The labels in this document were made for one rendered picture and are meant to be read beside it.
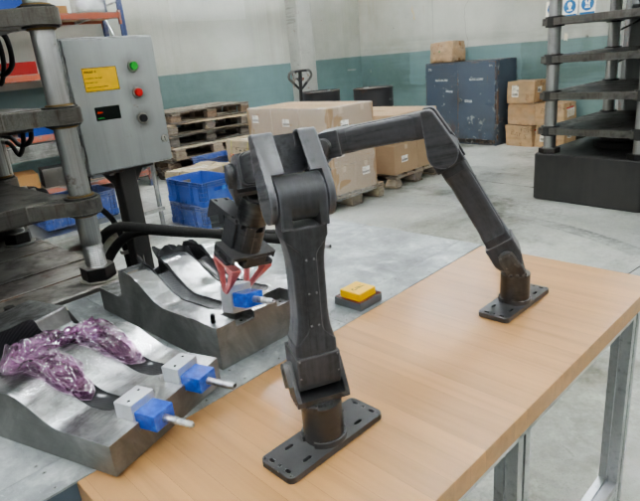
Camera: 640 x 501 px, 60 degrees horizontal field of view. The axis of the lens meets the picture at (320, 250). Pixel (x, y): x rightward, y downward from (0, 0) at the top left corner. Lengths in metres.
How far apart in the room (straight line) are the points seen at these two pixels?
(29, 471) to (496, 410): 0.73
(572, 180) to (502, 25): 3.86
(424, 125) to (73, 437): 0.84
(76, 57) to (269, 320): 1.04
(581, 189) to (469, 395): 4.19
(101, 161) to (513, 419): 1.41
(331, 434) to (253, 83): 8.30
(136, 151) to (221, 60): 6.85
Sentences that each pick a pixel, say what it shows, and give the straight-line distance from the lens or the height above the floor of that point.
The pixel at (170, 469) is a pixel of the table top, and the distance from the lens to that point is 0.92.
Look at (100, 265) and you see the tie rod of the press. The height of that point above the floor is 0.83.
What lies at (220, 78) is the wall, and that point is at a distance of 8.69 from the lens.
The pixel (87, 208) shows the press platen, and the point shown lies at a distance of 1.70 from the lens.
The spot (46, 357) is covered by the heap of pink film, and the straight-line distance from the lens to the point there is 1.06.
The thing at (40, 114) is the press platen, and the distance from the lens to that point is 1.68.
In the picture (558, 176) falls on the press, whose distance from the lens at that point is 5.17.
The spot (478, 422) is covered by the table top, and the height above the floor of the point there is 0.80.
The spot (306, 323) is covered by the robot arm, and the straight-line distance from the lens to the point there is 0.79.
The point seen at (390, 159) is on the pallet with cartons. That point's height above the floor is 0.31.
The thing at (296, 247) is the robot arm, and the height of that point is 1.12.
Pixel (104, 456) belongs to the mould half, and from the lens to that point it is 0.92.
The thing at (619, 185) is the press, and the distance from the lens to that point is 4.96.
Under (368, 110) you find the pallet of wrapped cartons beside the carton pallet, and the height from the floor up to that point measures 0.85.
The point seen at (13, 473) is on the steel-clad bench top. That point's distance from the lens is 1.02.
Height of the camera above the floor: 1.35
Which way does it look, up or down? 19 degrees down
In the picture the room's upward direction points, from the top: 5 degrees counter-clockwise
